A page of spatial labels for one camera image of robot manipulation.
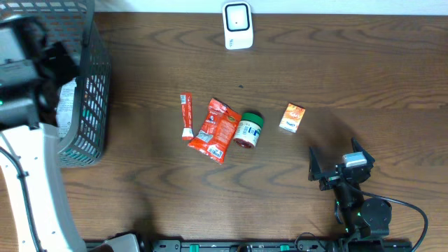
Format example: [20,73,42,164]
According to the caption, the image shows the small orange box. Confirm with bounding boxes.
[279,103,305,133]

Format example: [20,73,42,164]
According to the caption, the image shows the red snack bag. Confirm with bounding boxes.
[188,99,242,165]

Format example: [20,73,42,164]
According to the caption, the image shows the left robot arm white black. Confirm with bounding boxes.
[1,16,140,251]

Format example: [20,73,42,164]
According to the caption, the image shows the red stick packet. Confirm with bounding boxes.
[180,92,194,141]

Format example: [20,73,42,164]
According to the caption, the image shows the green white 3M package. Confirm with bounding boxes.
[56,78,77,139]

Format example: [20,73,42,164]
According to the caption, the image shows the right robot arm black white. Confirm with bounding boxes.
[308,138,392,239]

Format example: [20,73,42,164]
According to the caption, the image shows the grey plastic mesh basket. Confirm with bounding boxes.
[1,0,111,167]

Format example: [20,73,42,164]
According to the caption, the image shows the green lid jar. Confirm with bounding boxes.
[233,112,264,148]

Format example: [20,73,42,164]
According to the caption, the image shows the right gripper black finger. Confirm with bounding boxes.
[308,147,321,181]
[351,137,375,164]

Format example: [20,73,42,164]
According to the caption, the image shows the white barcode scanner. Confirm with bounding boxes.
[222,1,253,50]

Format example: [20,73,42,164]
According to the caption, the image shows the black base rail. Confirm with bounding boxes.
[86,237,412,252]

